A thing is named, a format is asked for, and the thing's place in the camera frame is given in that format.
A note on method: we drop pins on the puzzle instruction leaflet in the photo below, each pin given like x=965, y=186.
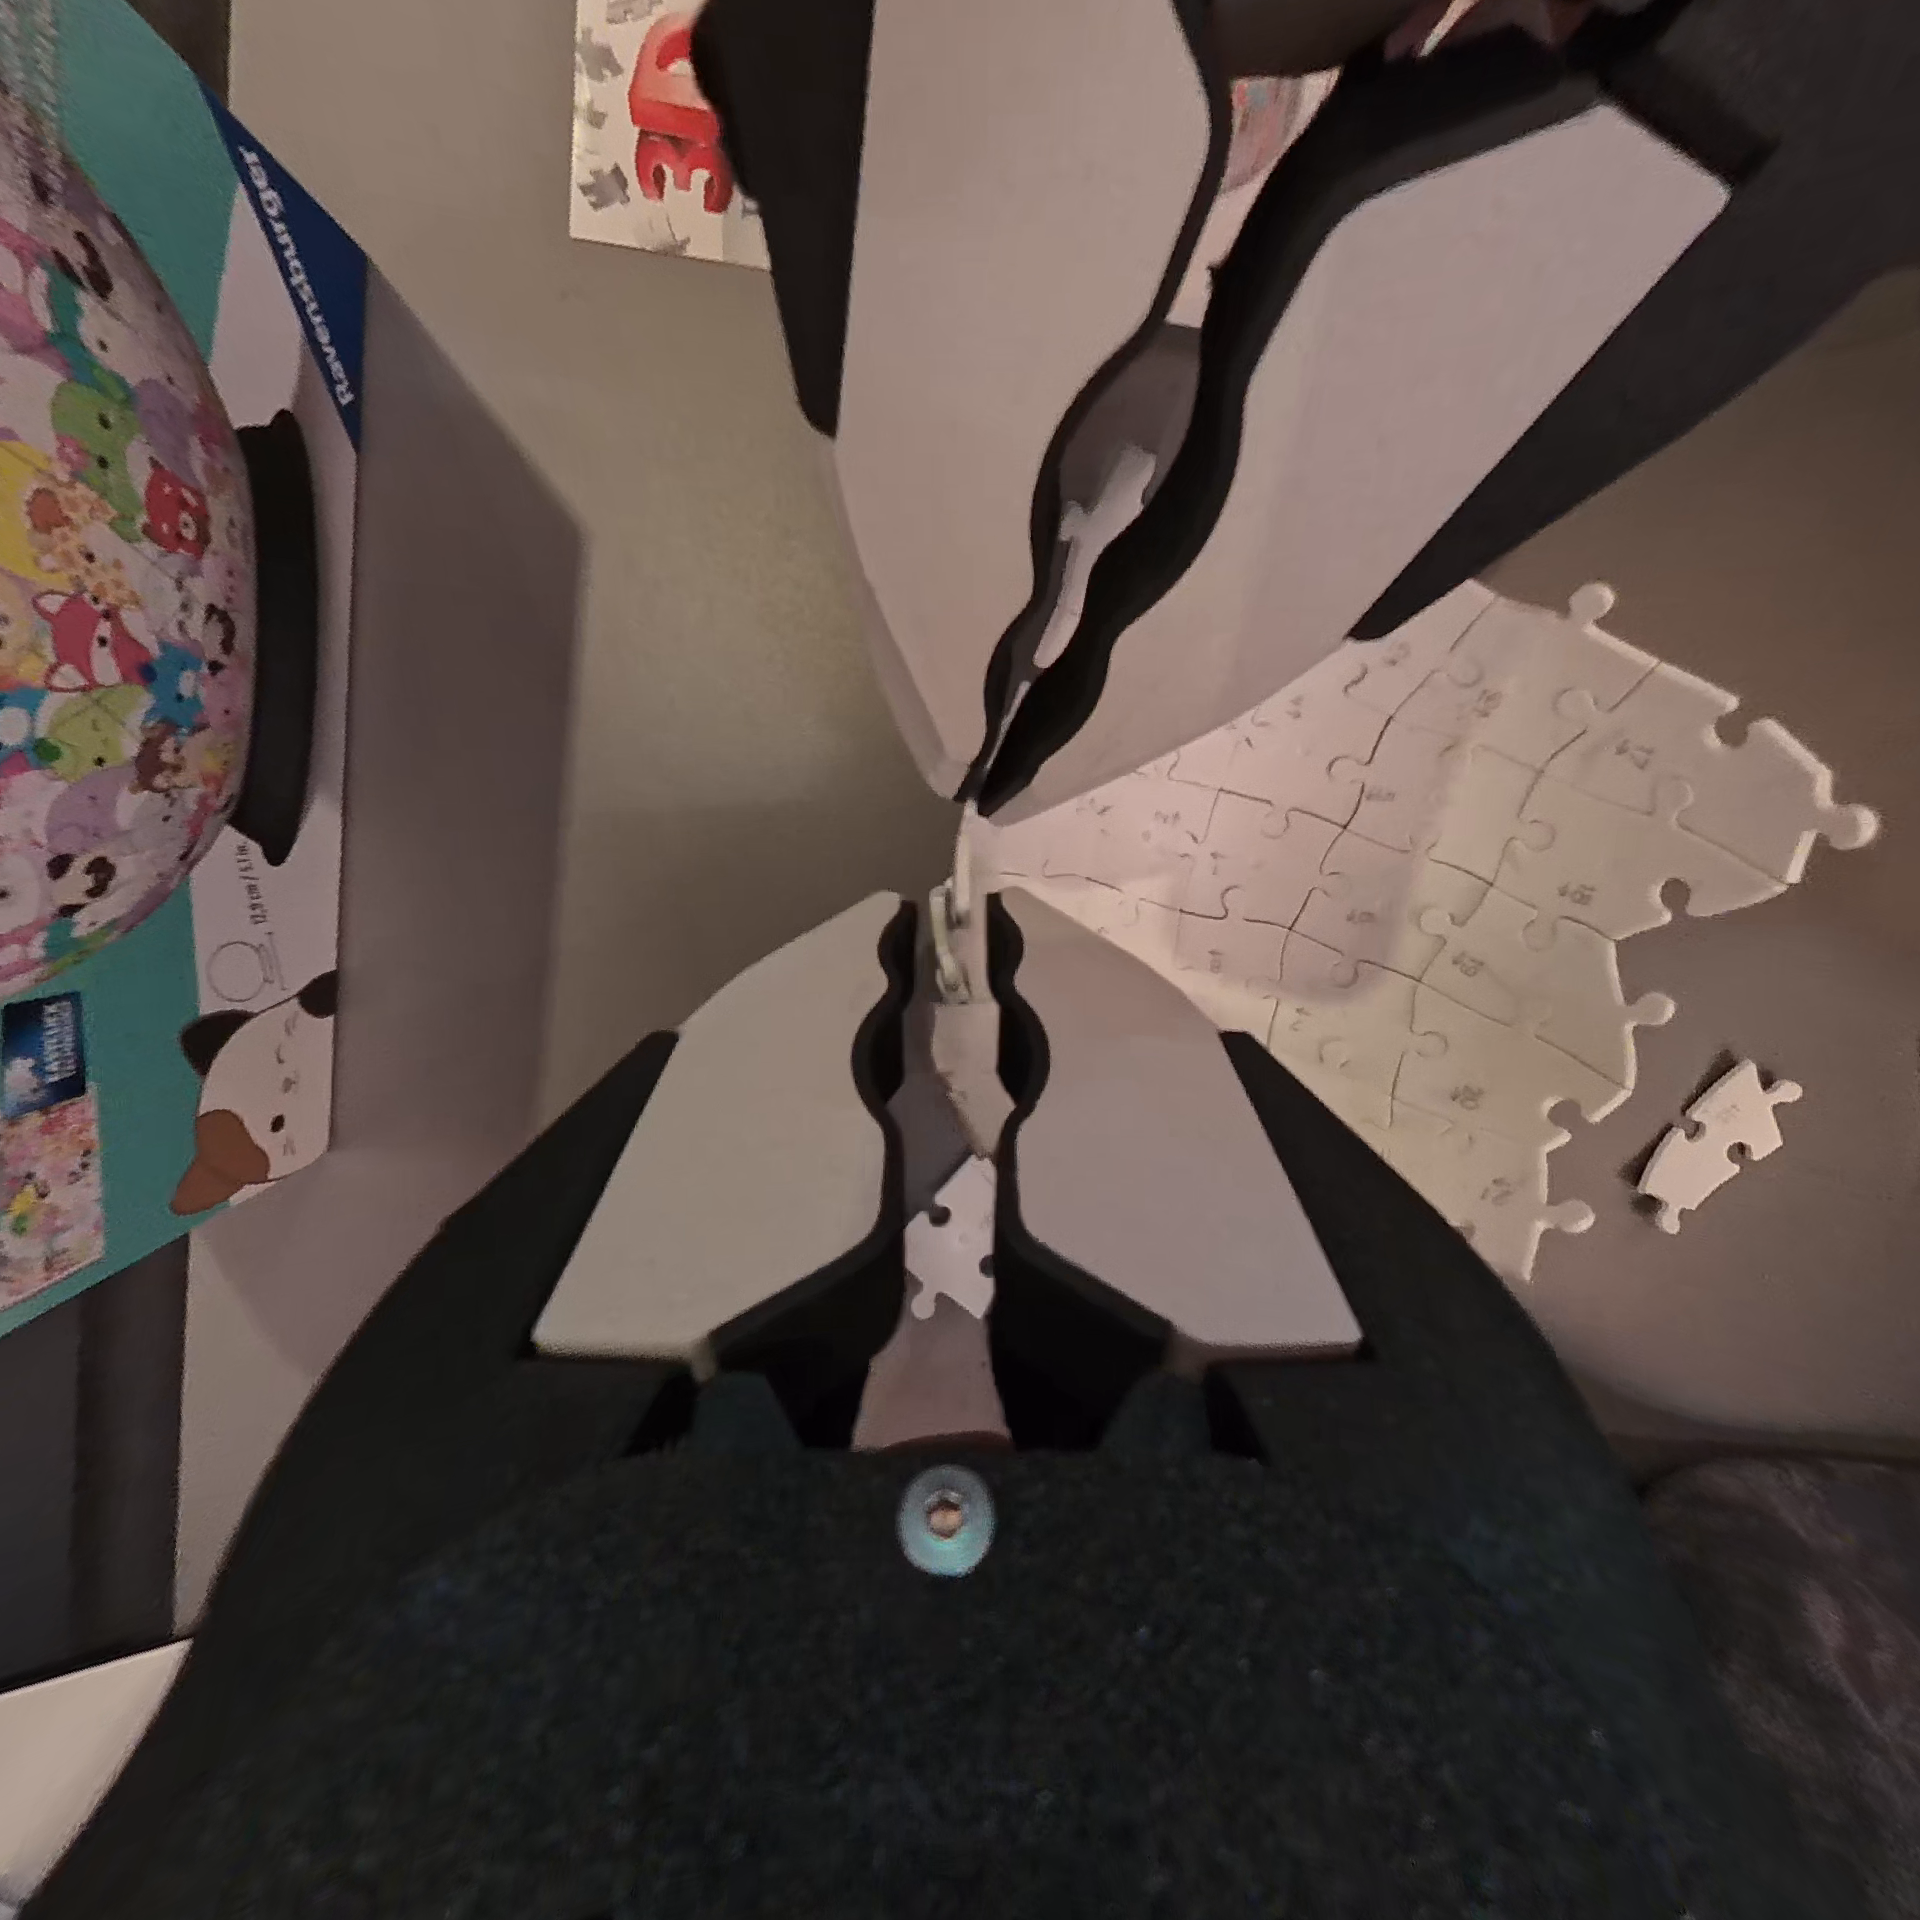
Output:
x=646, y=119

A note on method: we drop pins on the white stand with base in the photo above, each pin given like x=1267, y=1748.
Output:
x=75, y=1755

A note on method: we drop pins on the person's right hand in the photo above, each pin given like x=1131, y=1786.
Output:
x=1464, y=18

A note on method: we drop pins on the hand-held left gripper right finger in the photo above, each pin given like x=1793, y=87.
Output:
x=1185, y=1184

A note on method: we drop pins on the partly built white puzzle ball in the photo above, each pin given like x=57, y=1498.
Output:
x=1425, y=901

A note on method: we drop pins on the colourful puzzle ball box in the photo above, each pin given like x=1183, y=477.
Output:
x=106, y=600

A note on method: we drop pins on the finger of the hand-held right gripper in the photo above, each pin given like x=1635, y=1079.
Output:
x=1395, y=375
x=991, y=300

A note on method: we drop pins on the white puzzle piece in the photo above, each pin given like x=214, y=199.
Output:
x=1717, y=1141
x=953, y=1237

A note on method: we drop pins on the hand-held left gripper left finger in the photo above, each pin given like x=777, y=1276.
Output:
x=721, y=1171

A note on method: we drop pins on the person's grey hoodie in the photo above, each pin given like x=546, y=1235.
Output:
x=1799, y=1680

